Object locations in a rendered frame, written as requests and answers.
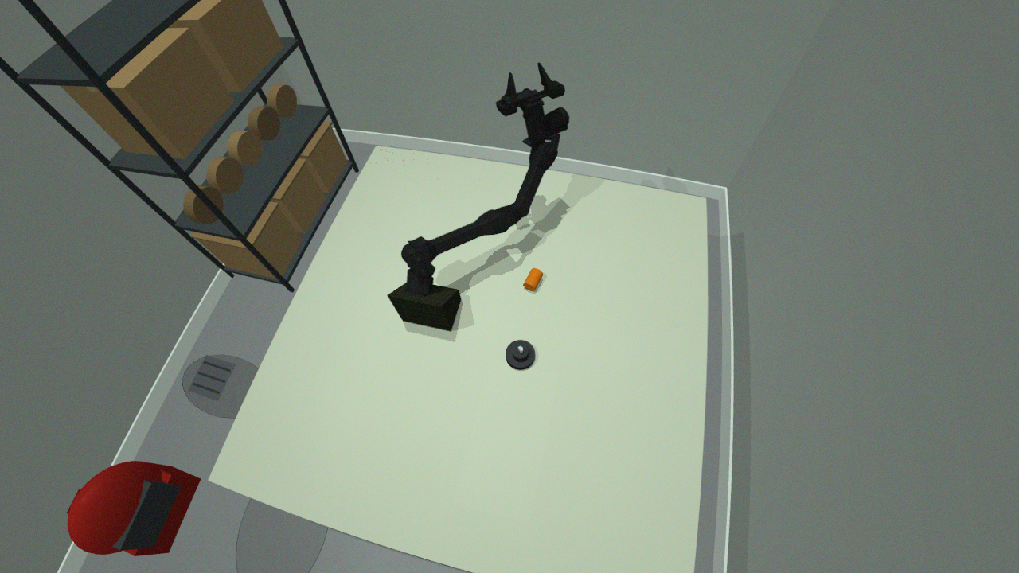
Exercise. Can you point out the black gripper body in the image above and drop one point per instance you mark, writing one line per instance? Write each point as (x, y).
(532, 106)

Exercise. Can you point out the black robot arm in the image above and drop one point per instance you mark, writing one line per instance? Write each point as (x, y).
(419, 253)

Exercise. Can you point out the orange knob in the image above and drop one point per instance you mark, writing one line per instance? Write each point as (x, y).
(533, 279)

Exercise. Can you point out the black round pedestal with silver shaft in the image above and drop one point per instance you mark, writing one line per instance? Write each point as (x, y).
(520, 354)

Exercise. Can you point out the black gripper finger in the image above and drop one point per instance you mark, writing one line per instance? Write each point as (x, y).
(545, 79)
(511, 94)

